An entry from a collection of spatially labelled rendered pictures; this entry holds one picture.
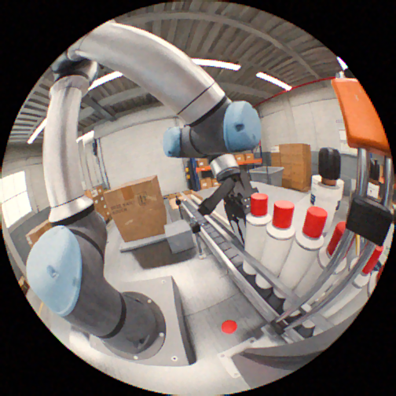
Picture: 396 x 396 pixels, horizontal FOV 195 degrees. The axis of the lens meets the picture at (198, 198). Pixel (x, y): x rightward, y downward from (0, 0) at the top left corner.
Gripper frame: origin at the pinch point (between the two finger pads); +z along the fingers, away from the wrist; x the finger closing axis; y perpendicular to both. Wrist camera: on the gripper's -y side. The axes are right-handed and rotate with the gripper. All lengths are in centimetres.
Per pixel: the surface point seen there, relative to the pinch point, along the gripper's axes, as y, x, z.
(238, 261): -2.0, 3.3, 4.4
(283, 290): -4.0, -14.3, 5.0
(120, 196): -35, 22, -30
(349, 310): -2.1, -27.2, 8.7
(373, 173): 57, -39, 2
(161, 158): 7, 325, -250
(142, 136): -44, 284, -335
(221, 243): -2.1, 11.3, -0.2
